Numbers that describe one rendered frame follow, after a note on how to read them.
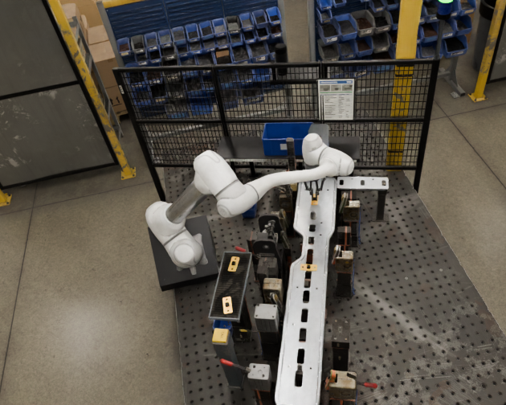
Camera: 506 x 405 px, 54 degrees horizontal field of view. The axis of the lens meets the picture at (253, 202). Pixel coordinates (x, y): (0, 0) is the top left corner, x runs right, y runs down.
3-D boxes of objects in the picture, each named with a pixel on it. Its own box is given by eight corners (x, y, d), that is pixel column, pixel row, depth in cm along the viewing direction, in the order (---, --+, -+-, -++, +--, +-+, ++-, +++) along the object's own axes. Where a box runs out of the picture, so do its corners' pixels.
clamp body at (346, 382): (358, 426, 222) (361, 392, 196) (325, 422, 225) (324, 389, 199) (359, 402, 229) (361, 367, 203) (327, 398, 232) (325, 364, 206)
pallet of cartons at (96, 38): (150, 116, 534) (120, 24, 459) (75, 135, 526) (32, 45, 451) (139, 63, 617) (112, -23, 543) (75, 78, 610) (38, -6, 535)
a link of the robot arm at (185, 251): (185, 272, 278) (180, 276, 256) (165, 246, 278) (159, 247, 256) (208, 255, 279) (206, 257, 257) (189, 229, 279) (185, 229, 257)
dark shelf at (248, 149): (360, 162, 297) (360, 159, 295) (215, 161, 314) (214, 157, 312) (360, 139, 312) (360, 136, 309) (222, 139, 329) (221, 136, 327)
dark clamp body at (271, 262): (285, 312, 267) (279, 271, 240) (261, 310, 269) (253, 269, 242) (287, 295, 274) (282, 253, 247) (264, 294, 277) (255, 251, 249)
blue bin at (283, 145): (312, 155, 302) (312, 139, 293) (263, 155, 308) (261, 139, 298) (314, 138, 313) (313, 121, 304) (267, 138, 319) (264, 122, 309)
